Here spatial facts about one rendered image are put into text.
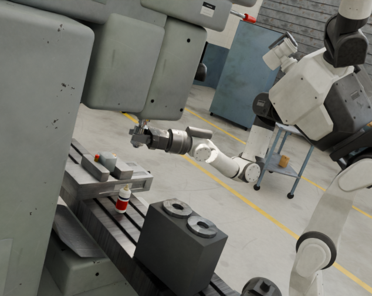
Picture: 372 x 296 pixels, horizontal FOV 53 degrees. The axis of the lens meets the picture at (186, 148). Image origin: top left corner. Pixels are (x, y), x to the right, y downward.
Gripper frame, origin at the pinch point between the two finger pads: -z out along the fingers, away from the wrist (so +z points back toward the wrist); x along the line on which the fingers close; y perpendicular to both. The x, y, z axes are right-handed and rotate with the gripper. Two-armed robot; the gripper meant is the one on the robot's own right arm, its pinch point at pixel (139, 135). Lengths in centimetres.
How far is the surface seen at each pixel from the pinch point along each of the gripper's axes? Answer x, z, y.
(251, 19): 2, 26, -48
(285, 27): -713, 516, -88
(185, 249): 42.6, 7.8, 15.2
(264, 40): -497, 340, -45
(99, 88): 21.1, -20.6, -18.6
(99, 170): -6.5, -9.1, 18.4
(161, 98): 10.6, 0.4, -17.1
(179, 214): 34.3, 7.0, 9.3
